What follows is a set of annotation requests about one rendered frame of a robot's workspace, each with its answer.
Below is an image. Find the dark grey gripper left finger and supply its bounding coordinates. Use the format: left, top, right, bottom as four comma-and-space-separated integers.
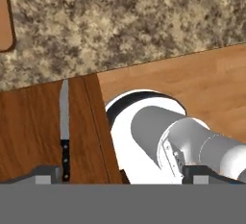
0, 164, 62, 186

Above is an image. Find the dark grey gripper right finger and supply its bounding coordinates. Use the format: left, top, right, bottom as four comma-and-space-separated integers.
182, 164, 246, 186

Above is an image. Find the light brown wooden cutting board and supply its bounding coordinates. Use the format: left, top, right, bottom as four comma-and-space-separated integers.
0, 0, 17, 54

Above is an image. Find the dark brown wooden drawer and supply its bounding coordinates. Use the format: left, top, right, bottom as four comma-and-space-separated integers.
0, 73, 131, 185

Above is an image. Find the white and grey round object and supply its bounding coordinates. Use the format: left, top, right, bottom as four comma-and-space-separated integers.
105, 88, 246, 186

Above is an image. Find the black-handled steel knife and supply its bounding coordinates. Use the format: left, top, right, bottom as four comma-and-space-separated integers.
59, 79, 71, 183

